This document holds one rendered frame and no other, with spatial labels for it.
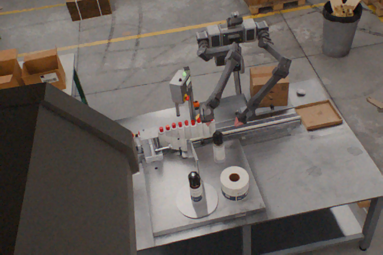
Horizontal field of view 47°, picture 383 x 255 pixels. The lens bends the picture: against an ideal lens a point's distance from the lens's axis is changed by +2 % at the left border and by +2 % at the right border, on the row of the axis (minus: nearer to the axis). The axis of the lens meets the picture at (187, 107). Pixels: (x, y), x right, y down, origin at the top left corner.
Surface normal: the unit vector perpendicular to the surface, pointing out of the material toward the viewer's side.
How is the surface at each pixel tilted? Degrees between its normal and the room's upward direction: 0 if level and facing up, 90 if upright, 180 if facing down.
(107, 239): 55
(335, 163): 0
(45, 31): 0
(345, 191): 0
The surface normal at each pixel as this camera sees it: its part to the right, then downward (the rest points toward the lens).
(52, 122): 0.75, -0.55
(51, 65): 0.25, 0.64
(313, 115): -0.10, -0.73
